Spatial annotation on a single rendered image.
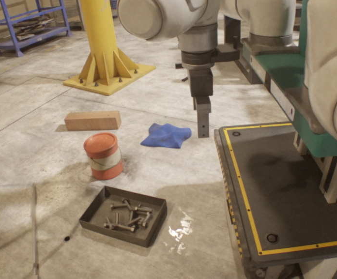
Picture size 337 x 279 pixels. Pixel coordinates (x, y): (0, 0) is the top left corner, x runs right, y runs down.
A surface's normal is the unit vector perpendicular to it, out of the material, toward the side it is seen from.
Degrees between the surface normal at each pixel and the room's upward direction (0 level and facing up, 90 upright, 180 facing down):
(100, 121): 90
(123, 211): 0
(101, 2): 90
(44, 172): 0
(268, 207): 0
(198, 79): 90
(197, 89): 90
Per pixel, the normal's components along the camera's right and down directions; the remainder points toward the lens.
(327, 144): 0.00, 0.54
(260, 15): -0.73, 0.43
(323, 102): -0.98, 0.21
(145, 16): -0.44, 0.63
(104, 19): 0.60, 0.39
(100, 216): -0.09, -0.84
